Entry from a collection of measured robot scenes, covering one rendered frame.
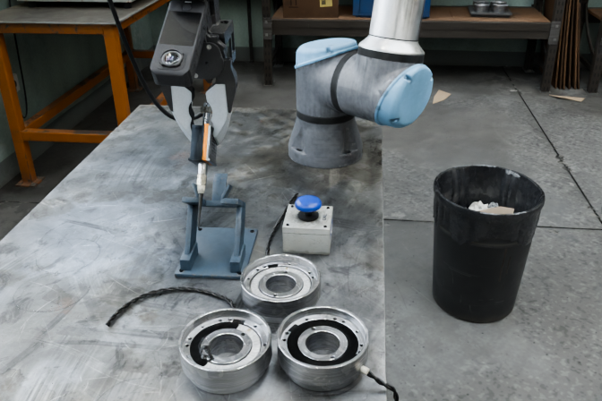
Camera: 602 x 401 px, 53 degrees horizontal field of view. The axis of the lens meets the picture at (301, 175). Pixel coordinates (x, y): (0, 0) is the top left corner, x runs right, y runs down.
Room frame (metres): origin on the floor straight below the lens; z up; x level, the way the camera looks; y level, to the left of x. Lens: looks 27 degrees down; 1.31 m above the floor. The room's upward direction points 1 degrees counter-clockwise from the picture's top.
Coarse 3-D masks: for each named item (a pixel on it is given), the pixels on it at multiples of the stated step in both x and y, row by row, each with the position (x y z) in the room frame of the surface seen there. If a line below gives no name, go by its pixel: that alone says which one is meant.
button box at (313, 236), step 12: (288, 204) 0.83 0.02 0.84; (288, 216) 0.80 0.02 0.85; (300, 216) 0.79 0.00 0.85; (312, 216) 0.79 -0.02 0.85; (324, 216) 0.79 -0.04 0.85; (288, 228) 0.76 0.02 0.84; (300, 228) 0.76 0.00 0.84; (312, 228) 0.76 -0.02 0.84; (324, 228) 0.76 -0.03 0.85; (288, 240) 0.76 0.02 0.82; (300, 240) 0.76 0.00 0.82; (312, 240) 0.76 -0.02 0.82; (324, 240) 0.76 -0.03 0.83; (288, 252) 0.76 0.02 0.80; (300, 252) 0.76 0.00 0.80; (312, 252) 0.76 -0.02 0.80; (324, 252) 0.76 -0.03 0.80
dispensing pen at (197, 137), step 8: (208, 104) 0.77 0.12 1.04; (208, 112) 0.76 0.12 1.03; (208, 120) 0.75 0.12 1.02; (192, 128) 0.73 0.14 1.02; (200, 128) 0.73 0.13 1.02; (192, 136) 0.73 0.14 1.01; (200, 136) 0.72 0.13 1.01; (192, 144) 0.72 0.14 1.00; (200, 144) 0.72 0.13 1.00; (192, 152) 0.71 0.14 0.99; (200, 152) 0.71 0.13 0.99; (192, 160) 0.71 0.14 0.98; (200, 160) 0.71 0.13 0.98; (200, 168) 0.71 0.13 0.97; (200, 176) 0.71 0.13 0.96; (200, 184) 0.70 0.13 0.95; (200, 192) 0.70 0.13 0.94; (200, 200) 0.69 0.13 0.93; (200, 208) 0.69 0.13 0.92; (200, 216) 0.68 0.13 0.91
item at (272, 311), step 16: (272, 256) 0.70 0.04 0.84; (288, 256) 0.70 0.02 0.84; (256, 272) 0.67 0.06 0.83; (272, 272) 0.67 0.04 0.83; (288, 272) 0.67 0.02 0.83; (304, 272) 0.67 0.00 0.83; (272, 288) 0.66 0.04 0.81; (288, 288) 0.67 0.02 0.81; (320, 288) 0.64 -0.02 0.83; (256, 304) 0.60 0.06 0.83; (272, 304) 0.60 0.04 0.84; (288, 304) 0.60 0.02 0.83; (304, 304) 0.61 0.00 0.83; (272, 320) 0.60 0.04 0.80
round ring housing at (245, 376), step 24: (216, 312) 0.58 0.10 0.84; (240, 312) 0.58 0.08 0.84; (192, 336) 0.55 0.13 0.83; (216, 336) 0.55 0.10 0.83; (240, 336) 0.55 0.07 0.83; (264, 336) 0.55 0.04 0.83; (192, 360) 0.51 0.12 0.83; (216, 360) 0.51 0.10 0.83; (240, 360) 0.51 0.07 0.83; (264, 360) 0.51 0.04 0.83; (216, 384) 0.48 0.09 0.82; (240, 384) 0.48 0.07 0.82
